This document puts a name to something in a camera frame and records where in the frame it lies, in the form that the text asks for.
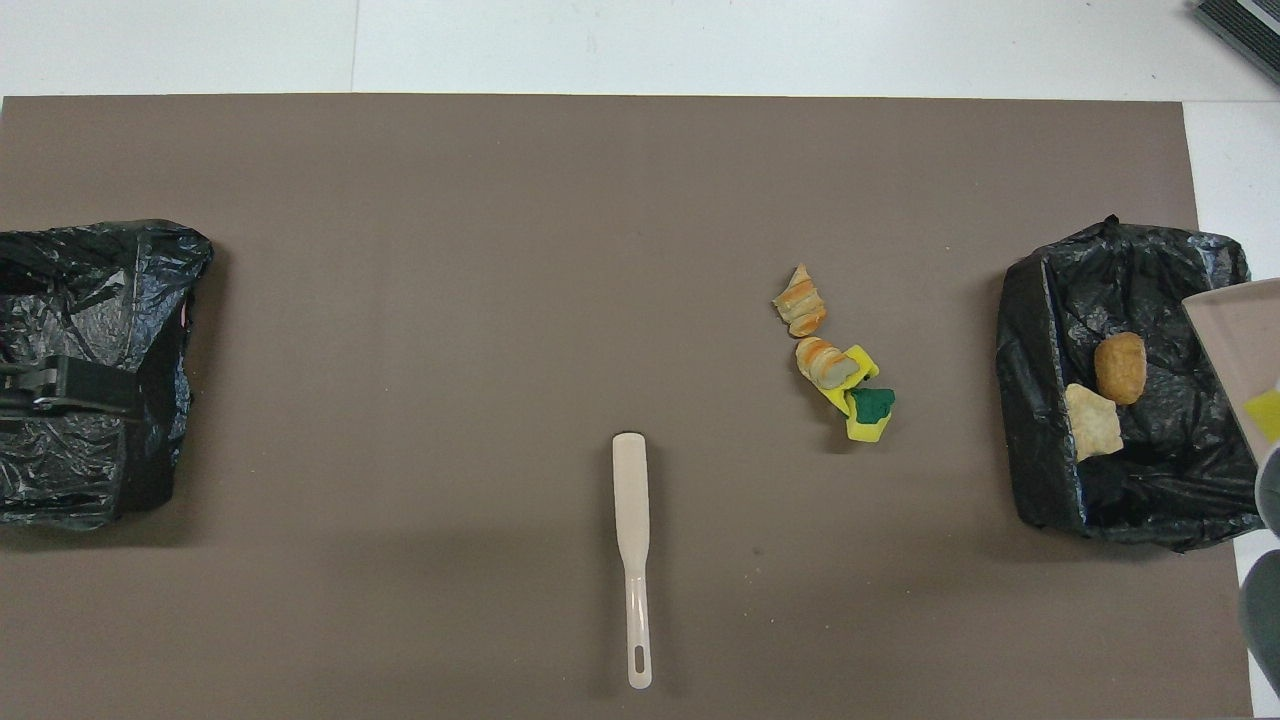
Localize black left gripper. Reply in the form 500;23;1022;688
0;356;143;416

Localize beige hand brush black bristles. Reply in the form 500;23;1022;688
612;433;653;691

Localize plain yellow sponge piece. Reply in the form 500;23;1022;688
818;343;881;416
1243;390;1280;444

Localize yellow sponge green scrub top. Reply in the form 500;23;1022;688
845;387;896;443

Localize brown oval bread roll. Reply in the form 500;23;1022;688
1094;332;1148;406

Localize beige plastic dustpan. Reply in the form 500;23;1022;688
1183;278;1280;468

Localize black bag lined bin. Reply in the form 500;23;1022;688
0;219;215;531
995;215;1280;554

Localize brown table mat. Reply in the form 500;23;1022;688
0;93;1256;720

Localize grey ribbed device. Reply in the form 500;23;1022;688
1192;0;1280;86

